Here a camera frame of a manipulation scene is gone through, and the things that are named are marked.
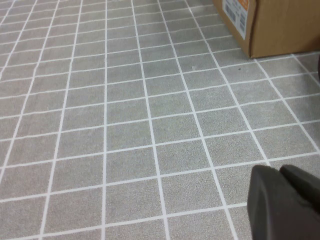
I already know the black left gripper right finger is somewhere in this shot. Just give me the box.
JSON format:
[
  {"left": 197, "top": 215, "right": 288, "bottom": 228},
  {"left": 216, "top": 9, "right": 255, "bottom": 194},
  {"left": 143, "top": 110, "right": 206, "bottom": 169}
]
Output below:
[{"left": 279, "top": 164, "right": 320, "bottom": 213}]

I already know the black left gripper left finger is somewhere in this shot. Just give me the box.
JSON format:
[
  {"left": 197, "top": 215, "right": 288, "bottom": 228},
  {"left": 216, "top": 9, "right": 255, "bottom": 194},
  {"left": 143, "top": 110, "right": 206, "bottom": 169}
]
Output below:
[{"left": 247, "top": 164, "right": 320, "bottom": 240}]

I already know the brown cardboard shoe box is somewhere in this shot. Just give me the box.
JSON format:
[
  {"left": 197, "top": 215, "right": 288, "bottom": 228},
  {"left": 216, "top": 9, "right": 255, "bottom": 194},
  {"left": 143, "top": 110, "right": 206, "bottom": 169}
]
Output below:
[{"left": 211, "top": 0, "right": 320, "bottom": 59}]

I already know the grey white grid tablecloth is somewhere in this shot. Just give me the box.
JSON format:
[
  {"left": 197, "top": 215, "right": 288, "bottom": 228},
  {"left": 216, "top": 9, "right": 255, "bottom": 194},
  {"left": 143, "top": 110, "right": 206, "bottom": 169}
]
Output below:
[{"left": 0, "top": 0, "right": 320, "bottom": 240}]

